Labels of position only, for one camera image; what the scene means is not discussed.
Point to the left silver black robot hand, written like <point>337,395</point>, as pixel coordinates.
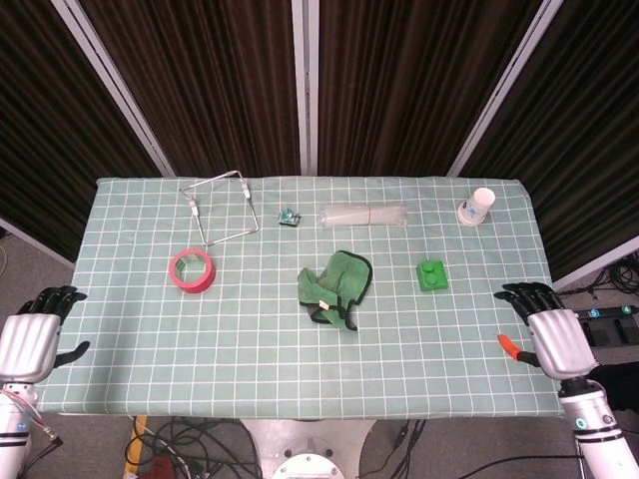
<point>27,339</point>

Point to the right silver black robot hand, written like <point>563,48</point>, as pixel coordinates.
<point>559,339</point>

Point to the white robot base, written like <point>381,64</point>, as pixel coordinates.
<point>304,449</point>

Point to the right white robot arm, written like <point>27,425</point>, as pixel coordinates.
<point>599,439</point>

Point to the black foot pedal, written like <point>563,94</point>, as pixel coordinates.
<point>599,332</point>
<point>629,330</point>

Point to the person's black trouser leg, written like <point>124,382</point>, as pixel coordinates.
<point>619,386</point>

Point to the green toy brick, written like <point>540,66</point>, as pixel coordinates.
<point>432,277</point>

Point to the yellow floor tape strip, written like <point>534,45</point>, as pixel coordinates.
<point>136,444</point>

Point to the red tape roll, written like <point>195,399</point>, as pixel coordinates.
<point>194,287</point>

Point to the red object on floor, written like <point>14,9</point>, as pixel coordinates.
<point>161,469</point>

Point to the dark curtain partition panel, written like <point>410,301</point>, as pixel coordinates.
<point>589,149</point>
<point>209,90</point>
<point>40,125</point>
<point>399,90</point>

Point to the green checked tablecloth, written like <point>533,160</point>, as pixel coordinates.
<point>249,359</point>

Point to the clear plastic bag bundle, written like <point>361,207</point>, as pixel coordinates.
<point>359,215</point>

